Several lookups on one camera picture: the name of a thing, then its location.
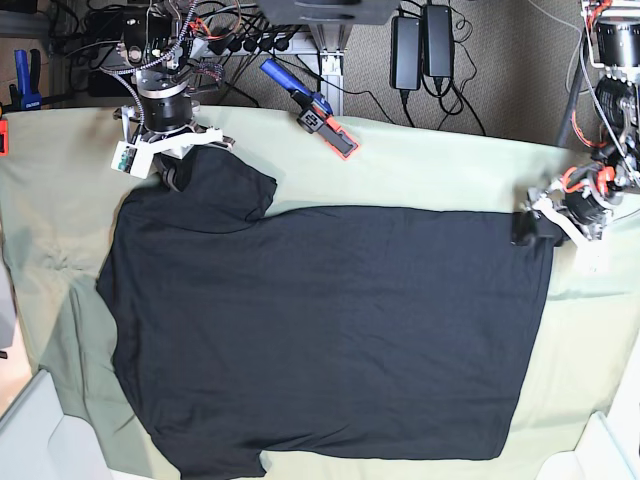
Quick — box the black power brick pair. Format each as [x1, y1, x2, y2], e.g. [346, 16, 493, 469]
[421, 3, 454, 79]
[390, 16, 421, 91]

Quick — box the blue clamp at left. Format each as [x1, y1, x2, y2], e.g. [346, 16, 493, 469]
[2, 49, 74, 112]

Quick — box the white bin lower left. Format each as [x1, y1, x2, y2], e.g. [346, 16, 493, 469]
[0, 367, 114, 480]

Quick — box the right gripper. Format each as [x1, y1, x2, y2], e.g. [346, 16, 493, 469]
[117, 97, 235, 192]

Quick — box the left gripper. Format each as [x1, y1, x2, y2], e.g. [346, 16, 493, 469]
[511, 164, 628, 247]

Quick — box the blue orange bar clamp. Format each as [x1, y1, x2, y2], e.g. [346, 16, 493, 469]
[260, 59, 360, 160]

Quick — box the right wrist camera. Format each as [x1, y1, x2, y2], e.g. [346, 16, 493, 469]
[110, 141, 153, 179]

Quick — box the black power brick pair right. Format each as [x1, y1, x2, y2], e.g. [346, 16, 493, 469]
[421, 3, 454, 79]

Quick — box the white power strip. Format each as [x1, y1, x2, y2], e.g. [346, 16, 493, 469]
[191, 29, 300, 58]

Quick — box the white bin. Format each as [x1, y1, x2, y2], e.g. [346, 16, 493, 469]
[536, 411, 639, 480]
[0, 367, 114, 480]

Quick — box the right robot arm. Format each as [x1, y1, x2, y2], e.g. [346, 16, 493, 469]
[101, 1, 234, 191]

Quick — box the light green table cloth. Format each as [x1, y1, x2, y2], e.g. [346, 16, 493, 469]
[1, 107, 639, 479]

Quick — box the dark navy T-shirt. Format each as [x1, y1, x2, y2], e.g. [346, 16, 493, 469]
[97, 148, 555, 479]

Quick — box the white bin lower right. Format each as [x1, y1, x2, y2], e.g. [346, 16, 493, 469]
[536, 411, 639, 480]

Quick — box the black power brick pair left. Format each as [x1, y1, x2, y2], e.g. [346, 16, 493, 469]
[390, 16, 421, 91]

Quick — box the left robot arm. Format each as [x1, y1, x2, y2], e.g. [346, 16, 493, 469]
[512, 1, 639, 246]

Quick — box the aluminium frame post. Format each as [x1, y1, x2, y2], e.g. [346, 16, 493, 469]
[309, 24, 352, 116]

